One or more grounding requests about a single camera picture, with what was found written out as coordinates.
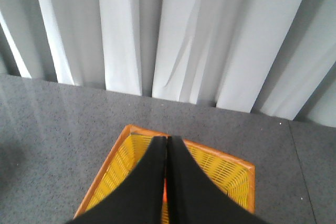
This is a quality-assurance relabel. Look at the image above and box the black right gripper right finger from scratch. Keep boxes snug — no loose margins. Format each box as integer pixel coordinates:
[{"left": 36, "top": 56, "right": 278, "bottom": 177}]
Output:
[{"left": 167, "top": 136, "right": 265, "bottom": 223}]

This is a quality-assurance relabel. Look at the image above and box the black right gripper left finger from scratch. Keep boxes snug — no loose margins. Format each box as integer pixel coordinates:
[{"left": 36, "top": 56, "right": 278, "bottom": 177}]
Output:
[{"left": 68, "top": 136, "right": 167, "bottom": 223}]

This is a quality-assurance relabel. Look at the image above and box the yellow orange plastic basket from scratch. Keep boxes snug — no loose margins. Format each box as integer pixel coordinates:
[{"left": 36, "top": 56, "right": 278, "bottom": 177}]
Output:
[{"left": 72, "top": 125, "right": 258, "bottom": 223}]

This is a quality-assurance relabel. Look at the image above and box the white pleated curtain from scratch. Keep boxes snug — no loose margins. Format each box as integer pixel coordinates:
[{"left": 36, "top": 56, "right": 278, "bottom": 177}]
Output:
[{"left": 1, "top": 0, "right": 335, "bottom": 127}]

